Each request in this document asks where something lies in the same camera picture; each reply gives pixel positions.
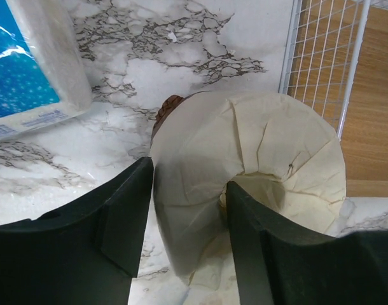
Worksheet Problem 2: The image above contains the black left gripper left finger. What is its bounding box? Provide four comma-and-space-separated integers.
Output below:
0, 157, 153, 304

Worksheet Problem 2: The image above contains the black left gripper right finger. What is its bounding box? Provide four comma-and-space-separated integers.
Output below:
226, 182, 388, 304

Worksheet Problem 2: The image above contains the beige brown paper roll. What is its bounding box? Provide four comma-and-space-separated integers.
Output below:
150, 91, 346, 290

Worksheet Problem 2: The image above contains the blue Tempo roll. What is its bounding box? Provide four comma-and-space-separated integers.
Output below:
0, 1, 92, 140

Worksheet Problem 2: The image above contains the white wire wooden shelf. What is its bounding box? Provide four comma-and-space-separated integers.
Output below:
280, 1, 388, 197

